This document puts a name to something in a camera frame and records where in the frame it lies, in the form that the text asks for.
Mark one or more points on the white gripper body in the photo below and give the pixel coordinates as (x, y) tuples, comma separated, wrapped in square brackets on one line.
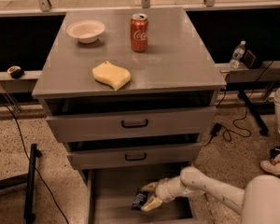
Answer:
[(163, 190)]

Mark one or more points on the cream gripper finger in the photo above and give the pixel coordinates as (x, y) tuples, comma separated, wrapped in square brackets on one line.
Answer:
[(153, 186), (152, 203)]

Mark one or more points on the dark blue rxbar wrapper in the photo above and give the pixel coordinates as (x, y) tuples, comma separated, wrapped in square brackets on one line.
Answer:
[(139, 200)]

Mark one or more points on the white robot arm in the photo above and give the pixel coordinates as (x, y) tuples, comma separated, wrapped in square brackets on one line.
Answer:
[(258, 203)]

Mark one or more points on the grey middle drawer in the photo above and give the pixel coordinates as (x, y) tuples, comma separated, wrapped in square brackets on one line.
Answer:
[(132, 156)]

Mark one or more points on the grey open bottom drawer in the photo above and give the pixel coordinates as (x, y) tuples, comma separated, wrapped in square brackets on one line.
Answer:
[(112, 192)]

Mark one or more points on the grey top drawer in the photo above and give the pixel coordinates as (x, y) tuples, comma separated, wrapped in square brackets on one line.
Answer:
[(130, 124)]

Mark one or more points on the grey drawer cabinet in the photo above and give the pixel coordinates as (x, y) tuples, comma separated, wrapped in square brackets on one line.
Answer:
[(176, 71)]

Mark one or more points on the white orange sneaker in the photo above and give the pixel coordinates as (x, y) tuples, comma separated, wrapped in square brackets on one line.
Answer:
[(272, 166)]

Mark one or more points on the yellow sponge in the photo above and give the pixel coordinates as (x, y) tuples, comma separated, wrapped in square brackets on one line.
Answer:
[(112, 75)]

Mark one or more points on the black metal stand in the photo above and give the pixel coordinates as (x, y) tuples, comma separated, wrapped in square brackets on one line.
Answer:
[(29, 180)]

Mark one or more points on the clear plastic water bottle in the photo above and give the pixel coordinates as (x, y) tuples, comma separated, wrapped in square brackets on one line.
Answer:
[(237, 55)]

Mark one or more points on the small black box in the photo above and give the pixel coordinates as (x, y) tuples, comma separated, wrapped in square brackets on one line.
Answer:
[(252, 59)]

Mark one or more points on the red coca-cola can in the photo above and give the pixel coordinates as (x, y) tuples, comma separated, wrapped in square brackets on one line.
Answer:
[(138, 32)]

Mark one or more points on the white paper bowl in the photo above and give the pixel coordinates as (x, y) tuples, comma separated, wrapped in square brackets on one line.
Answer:
[(86, 32)]

